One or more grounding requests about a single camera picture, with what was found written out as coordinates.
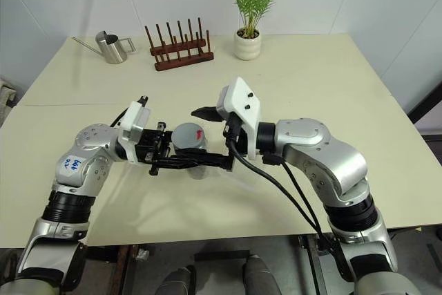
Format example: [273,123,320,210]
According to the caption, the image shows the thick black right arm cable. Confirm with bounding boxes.
[223,115,341,275]

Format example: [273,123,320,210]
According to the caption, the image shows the black metal table frame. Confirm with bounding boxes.
[298,234,346,295]

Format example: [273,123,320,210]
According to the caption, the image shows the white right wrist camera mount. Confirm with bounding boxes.
[216,76,263,160]

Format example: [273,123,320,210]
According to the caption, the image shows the grey jar lid red arrow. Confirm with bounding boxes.
[171,122,206,153]

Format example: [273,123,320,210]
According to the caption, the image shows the stainless steel watering can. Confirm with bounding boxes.
[71,30,137,65]

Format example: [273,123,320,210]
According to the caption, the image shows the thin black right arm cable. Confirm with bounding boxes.
[262,155,346,282]

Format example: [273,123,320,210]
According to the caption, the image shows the black frame bar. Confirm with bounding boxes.
[407,80,442,126]

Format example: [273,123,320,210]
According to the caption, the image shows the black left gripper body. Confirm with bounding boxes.
[135,129,173,164]

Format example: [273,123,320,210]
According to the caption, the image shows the black flat bar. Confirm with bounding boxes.
[194,249,250,263]

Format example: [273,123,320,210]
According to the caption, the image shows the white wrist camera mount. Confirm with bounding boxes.
[216,76,263,160]
[117,100,152,164]

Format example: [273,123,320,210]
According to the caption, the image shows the clear plastic jar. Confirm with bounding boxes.
[172,135,209,180]

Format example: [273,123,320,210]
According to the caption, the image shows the dark grey rounded shape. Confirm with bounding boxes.
[243,254,277,295]
[155,265,198,295]

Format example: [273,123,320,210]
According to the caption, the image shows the white ribbed plant pot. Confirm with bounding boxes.
[233,28,262,61]

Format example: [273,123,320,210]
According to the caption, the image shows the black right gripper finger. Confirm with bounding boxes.
[191,105,222,124]
[206,153,236,173]

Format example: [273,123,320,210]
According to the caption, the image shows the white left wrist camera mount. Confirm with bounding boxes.
[117,100,152,164]

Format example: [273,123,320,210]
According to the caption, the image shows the brown table leg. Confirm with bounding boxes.
[110,245,141,295]

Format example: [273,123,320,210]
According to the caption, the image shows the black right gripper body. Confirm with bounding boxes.
[222,112,249,158]

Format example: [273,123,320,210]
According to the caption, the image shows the brown wooden peg rack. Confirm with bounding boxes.
[144,17,215,72]

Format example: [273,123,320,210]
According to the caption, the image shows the grey fabric bundle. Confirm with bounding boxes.
[0,77,18,126]

